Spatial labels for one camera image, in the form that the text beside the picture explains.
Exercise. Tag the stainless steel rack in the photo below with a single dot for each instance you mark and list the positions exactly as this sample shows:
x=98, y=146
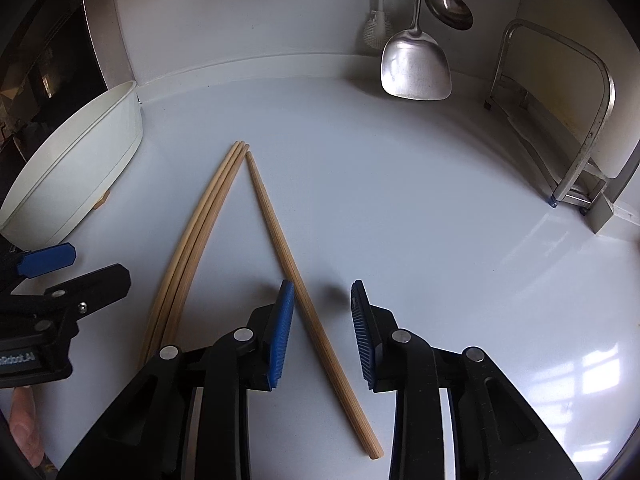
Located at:
x=595, y=135

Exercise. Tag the person's left hand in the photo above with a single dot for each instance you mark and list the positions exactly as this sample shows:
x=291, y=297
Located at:
x=25, y=425

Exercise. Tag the wooden chopstick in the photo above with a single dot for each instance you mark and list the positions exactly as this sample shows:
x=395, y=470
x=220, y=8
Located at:
x=201, y=240
x=192, y=240
x=282, y=240

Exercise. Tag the metal spatula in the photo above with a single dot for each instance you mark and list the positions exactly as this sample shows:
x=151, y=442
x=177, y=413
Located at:
x=415, y=67

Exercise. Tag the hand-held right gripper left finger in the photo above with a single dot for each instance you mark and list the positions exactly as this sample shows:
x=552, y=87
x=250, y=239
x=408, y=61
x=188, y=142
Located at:
x=280, y=340

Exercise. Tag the white scrubbing brush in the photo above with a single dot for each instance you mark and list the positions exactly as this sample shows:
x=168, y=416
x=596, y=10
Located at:
x=377, y=30

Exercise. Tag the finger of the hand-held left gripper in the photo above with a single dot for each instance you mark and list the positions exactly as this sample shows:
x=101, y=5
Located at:
x=47, y=260
x=110, y=280

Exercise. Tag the white plastic basin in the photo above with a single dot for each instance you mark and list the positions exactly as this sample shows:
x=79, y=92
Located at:
x=75, y=170

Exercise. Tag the small wooden piece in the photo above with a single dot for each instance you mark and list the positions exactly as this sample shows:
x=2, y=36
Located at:
x=102, y=201

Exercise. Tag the bundle of wooden chopsticks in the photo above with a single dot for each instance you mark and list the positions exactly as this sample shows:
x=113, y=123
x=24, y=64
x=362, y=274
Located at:
x=183, y=240

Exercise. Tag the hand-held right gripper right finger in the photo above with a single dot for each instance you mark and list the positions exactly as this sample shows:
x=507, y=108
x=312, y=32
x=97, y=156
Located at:
x=362, y=340

